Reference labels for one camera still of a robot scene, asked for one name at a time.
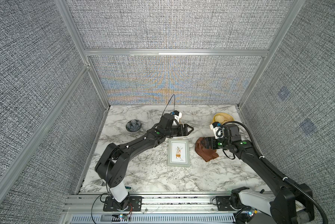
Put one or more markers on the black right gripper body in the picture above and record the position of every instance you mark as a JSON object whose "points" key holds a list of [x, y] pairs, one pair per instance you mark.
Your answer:
{"points": [[221, 143]]}

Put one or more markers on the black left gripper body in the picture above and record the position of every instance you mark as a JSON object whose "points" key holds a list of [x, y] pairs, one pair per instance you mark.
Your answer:
{"points": [[175, 131]]}

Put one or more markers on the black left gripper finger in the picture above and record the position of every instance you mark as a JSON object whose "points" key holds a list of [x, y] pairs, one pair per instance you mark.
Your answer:
{"points": [[187, 131], [187, 127]]}

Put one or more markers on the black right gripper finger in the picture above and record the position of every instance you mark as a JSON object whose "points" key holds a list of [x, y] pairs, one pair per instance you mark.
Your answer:
{"points": [[206, 145], [206, 139]]}

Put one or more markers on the brown microfibre cloth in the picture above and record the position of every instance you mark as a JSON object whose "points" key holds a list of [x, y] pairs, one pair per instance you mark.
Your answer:
{"points": [[203, 152]]}

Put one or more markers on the grey green picture frame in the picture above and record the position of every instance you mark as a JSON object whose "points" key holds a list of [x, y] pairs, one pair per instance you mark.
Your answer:
{"points": [[178, 153]]}

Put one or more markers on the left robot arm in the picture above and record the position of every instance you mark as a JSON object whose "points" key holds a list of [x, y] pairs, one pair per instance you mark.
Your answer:
{"points": [[113, 164]]}

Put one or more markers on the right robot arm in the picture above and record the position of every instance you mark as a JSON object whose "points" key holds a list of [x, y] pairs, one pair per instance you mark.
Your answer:
{"points": [[290, 202]]}

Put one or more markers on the yellow rimmed bamboo steamer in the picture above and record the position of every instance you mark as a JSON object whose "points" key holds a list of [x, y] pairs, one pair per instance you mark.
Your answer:
{"points": [[222, 118]]}

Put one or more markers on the grey flower shaped dish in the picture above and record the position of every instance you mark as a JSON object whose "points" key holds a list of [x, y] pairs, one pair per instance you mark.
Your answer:
{"points": [[133, 125]]}

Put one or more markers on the silver fork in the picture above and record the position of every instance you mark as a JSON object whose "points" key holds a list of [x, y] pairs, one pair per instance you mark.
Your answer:
{"points": [[100, 182]]}

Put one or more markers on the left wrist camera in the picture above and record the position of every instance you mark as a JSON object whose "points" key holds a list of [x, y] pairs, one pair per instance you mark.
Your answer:
{"points": [[170, 119]]}

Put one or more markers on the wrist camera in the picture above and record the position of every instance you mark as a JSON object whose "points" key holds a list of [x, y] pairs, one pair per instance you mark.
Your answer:
{"points": [[228, 130], [170, 119]]}

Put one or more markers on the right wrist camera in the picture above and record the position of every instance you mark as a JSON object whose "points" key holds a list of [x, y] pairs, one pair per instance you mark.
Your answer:
{"points": [[228, 130]]}

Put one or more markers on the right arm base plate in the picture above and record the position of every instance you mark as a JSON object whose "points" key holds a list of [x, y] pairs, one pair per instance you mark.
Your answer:
{"points": [[223, 203]]}

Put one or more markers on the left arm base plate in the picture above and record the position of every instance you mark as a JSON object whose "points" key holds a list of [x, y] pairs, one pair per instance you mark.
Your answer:
{"points": [[128, 204]]}

